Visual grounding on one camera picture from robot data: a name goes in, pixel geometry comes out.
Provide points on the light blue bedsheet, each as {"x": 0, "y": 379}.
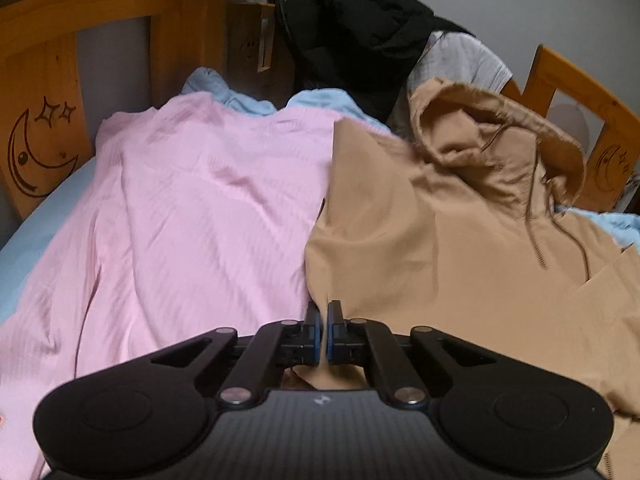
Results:
{"x": 45, "y": 225}

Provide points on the black jacket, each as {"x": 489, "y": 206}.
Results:
{"x": 360, "y": 25}

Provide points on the wooden shelf unit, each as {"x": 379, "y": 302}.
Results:
{"x": 250, "y": 45}

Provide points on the tan hoodie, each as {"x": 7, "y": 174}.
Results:
{"x": 425, "y": 210}

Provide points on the light blue crumpled blanket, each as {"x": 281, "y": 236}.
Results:
{"x": 320, "y": 102}

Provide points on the pink ribbed shirt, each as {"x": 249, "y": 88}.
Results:
{"x": 200, "y": 210}

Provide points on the wooden bed frame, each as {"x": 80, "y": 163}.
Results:
{"x": 45, "y": 60}

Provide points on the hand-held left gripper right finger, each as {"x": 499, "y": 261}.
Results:
{"x": 331, "y": 335}

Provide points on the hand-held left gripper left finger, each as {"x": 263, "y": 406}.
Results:
{"x": 314, "y": 332}

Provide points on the white ribbed garment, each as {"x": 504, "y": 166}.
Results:
{"x": 465, "y": 60}

